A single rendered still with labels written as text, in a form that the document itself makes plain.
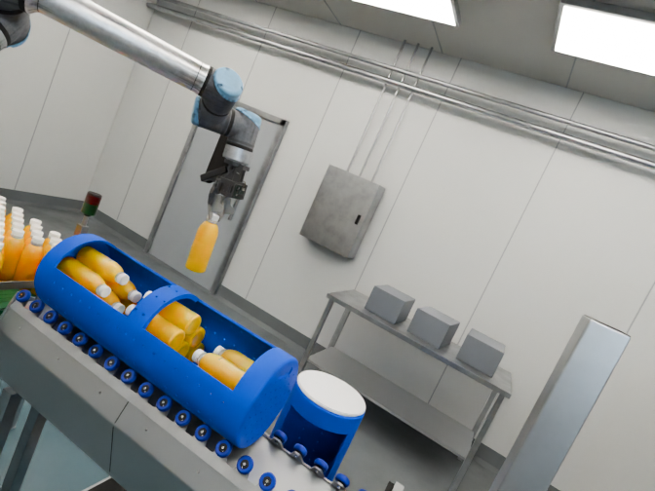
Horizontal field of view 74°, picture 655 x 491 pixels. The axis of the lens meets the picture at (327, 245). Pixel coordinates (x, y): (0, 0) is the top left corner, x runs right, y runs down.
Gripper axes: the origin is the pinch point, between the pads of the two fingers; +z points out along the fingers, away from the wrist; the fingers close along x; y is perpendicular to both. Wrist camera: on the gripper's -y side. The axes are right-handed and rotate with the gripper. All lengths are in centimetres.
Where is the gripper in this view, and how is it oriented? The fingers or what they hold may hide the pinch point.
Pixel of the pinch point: (213, 216)
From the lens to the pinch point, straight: 154.8
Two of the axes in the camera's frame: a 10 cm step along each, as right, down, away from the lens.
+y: 8.6, 3.4, -3.9
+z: -3.2, 9.4, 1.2
